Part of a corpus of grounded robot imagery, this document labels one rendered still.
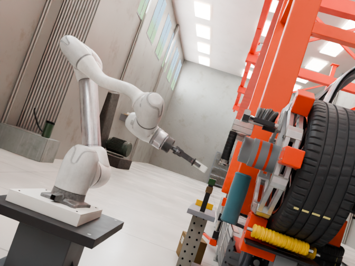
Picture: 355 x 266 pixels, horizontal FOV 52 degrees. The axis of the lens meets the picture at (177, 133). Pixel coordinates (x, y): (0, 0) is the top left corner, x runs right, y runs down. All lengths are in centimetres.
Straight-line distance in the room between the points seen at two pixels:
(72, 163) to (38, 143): 419
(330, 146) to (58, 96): 553
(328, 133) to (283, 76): 87
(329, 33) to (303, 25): 221
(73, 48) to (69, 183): 67
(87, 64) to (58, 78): 479
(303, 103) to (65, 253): 120
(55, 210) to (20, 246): 24
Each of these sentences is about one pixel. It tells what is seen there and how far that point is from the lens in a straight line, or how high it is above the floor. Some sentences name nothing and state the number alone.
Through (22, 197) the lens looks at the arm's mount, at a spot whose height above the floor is 34.
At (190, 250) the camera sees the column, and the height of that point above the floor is 18.
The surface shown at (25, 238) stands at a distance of 175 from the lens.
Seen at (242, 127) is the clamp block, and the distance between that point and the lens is 160.
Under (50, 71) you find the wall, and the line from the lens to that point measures 675.
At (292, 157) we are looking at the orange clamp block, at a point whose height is 85.
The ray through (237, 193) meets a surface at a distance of 186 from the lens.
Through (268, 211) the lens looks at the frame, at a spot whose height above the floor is 61.
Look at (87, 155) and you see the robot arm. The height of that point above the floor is 58.
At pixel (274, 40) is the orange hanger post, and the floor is 238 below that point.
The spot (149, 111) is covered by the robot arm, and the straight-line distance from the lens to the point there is 154.
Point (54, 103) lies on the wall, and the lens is 659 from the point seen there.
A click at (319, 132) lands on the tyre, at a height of 98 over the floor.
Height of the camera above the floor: 69
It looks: 4 degrees up
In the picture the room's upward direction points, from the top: 19 degrees clockwise
